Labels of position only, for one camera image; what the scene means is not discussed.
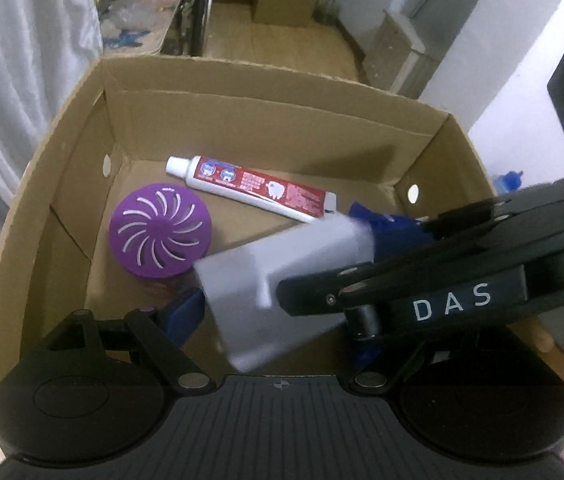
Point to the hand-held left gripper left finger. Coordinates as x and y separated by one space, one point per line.
184 312

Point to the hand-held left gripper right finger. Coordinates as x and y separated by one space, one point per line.
365 355

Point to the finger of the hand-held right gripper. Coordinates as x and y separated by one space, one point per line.
312 290
461 217

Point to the small white carton box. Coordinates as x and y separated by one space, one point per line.
262 310

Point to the purple air freshener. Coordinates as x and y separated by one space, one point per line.
162 230

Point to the red toothpaste tube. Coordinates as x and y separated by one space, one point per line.
252 185

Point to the large brown cardboard box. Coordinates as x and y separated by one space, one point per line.
262 135

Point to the small wooden cabinet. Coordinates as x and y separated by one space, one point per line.
396 55

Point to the small brown cardboard box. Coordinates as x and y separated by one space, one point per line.
287 5

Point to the grey curtain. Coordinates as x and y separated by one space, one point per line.
22 85

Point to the cluttered side table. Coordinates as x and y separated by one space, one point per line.
132 25

